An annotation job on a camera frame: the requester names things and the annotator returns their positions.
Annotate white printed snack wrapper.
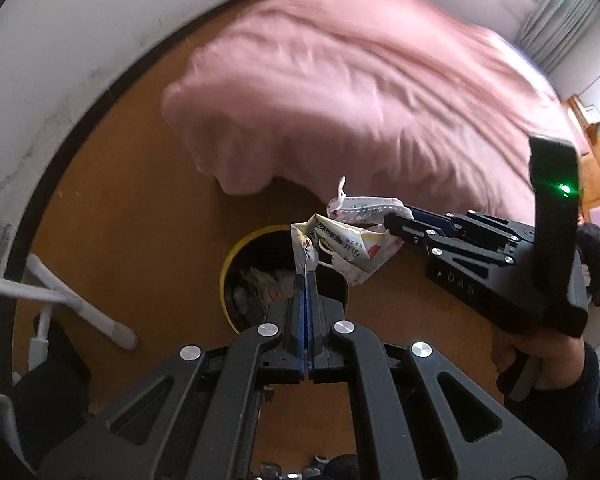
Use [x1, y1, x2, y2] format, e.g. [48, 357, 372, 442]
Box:
[290, 212, 406, 287]

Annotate person's right hand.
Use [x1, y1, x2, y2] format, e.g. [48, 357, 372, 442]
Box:
[490, 330, 587, 393]

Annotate yellow round bin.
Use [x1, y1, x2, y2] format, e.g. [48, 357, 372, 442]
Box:
[219, 224, 351, 336]

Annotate black rounded object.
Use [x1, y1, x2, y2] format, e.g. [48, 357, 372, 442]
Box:
[577, 224, 600, 308]

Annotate crumpled white paper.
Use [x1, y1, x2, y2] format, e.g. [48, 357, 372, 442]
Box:
[232, 266, 301, 323]

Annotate grey curtain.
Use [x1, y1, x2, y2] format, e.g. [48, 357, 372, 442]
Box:
[517, 0, 600, 76]

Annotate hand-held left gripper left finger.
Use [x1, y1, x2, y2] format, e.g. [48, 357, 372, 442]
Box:
[39, 272, 308, 480]

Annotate pink blanket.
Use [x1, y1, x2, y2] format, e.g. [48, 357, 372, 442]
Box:
[161, 0, 588, 231]

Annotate black round object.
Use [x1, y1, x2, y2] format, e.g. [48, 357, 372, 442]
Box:
[325, 454, 361, 480]

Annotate white tubular frame legs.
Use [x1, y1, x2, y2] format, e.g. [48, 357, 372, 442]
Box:
[0, 252, 138, 366]

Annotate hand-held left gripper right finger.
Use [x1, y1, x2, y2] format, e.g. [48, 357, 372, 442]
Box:
[306, 267, 568, 480]

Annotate white dotted wrapper strip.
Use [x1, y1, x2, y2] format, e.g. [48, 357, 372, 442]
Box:
[326, 176, 407, 225]

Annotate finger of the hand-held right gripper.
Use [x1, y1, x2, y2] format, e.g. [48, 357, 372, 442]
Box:
[405, 205, 534, 247]
[383, 212, 517, 267]

